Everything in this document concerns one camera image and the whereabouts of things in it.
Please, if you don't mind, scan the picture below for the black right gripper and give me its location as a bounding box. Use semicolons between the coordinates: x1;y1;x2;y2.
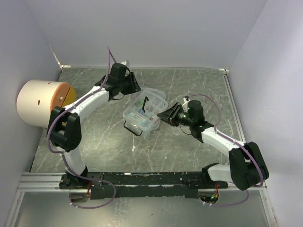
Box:
157;102;193;127

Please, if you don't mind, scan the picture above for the clear lid with black handle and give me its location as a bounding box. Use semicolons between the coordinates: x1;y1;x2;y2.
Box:
123;87;169;126

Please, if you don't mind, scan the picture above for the clear first aid box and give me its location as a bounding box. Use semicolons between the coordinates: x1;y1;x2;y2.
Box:
123;112;160;138

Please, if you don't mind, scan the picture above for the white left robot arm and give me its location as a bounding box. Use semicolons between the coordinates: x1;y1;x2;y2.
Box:
47;61;141;189

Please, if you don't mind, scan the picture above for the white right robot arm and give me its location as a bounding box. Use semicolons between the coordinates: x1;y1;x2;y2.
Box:
157;100;269;191

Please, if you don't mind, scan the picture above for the cream cylinder with orange face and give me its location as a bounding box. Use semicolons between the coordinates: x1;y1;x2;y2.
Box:
16;80;76;128

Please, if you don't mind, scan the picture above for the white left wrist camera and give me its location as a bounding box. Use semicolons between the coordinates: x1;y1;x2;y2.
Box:
121;60;130;67

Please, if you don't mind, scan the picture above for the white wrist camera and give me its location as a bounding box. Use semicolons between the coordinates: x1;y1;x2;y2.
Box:
121;60;130;67
182;96;190;106

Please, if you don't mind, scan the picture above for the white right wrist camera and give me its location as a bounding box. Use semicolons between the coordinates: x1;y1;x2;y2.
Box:
182;96;190;106

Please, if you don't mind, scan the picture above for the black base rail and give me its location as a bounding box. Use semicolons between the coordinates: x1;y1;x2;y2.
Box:
59;171;228;200

